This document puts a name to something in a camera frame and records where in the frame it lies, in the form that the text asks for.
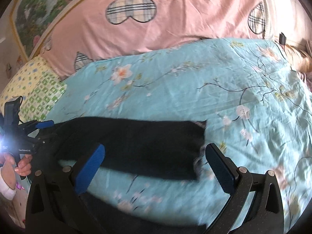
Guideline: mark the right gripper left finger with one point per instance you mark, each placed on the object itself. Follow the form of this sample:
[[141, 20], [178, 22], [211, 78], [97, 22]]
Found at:
[[54, 204]]

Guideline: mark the yellow and green patterned pillow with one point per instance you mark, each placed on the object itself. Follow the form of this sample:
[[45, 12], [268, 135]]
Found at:
[[39, 86]]

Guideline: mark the black pants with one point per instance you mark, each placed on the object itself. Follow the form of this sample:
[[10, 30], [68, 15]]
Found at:
[[163, 149]]

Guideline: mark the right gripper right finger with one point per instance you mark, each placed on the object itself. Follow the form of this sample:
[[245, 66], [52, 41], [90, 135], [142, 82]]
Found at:
[[265, 214]]

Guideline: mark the person's left hand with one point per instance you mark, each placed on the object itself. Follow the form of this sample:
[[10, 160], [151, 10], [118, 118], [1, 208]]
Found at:
[[22, 168]]

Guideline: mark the light blue floral bedsheet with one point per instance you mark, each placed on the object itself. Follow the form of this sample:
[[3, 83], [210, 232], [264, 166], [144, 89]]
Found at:
[[257, 110]]

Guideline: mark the pink quilt with plaid hearts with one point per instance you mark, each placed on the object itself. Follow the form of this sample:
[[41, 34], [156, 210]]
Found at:
[[104, 29]]

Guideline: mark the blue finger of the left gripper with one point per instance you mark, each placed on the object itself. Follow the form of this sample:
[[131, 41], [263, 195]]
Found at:
[[44, 124]]

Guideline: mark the gold framed landscape painting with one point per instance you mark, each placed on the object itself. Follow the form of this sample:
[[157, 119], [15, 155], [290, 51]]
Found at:
[[31, 20]]

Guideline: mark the small black charger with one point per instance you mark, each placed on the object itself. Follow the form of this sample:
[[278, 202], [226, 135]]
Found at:
[[282, 39]]

